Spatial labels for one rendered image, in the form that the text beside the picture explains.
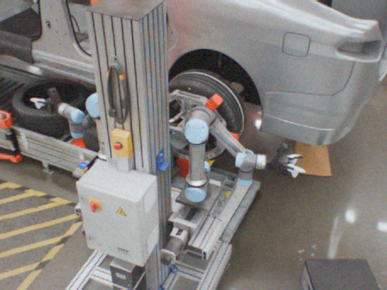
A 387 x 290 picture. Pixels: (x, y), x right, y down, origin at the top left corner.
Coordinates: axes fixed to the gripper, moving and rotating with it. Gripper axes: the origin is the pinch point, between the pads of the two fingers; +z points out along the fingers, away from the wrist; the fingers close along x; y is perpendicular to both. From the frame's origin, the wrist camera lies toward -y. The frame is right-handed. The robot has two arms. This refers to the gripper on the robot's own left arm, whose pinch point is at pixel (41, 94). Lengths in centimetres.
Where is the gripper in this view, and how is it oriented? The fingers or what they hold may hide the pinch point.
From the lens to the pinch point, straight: 310.2
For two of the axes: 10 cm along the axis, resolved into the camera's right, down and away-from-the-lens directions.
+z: -7.9, -3.8, 4.8
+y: -0.9, 8.5, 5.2
